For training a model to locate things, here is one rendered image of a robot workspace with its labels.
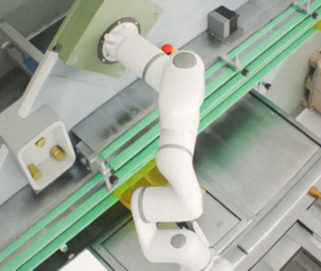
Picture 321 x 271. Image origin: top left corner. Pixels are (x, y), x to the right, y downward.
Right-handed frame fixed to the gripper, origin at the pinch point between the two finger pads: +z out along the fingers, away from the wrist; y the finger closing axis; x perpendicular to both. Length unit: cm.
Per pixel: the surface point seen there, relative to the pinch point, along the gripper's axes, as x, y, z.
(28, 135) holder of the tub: 32, 33, 29
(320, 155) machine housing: -63, -17, 1
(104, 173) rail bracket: 15.2, 15.2, 17.4
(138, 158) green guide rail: 2.1, 5.2, 23.2
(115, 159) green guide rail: 10.1, 12.7, 21.8
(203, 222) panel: -8.7, -13.8, 0.0
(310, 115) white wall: -258, -314, 174
